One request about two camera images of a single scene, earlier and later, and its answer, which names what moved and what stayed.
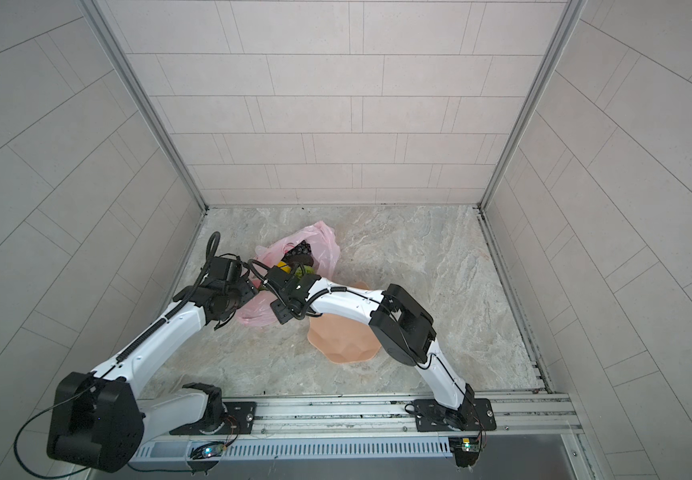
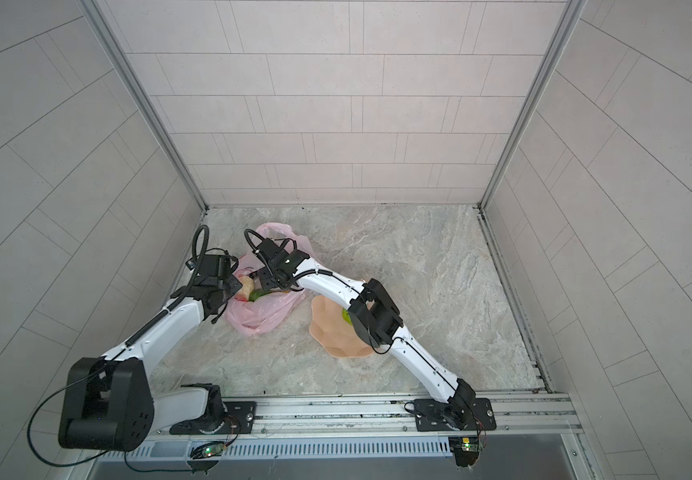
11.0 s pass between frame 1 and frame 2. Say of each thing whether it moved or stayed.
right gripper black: moved
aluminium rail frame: stayed
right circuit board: stayed
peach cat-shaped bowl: stayed
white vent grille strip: stayed
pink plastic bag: moved
